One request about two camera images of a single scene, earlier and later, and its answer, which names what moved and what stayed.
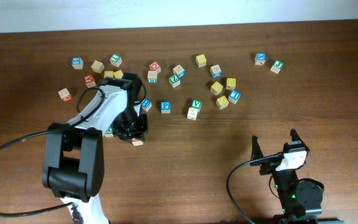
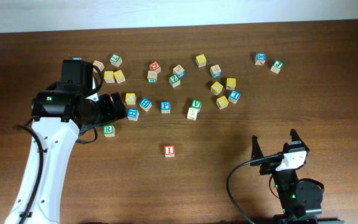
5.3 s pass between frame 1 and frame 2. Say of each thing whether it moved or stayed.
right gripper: stayed
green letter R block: stayed
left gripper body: moved
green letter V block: stayed
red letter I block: moved
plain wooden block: stayed
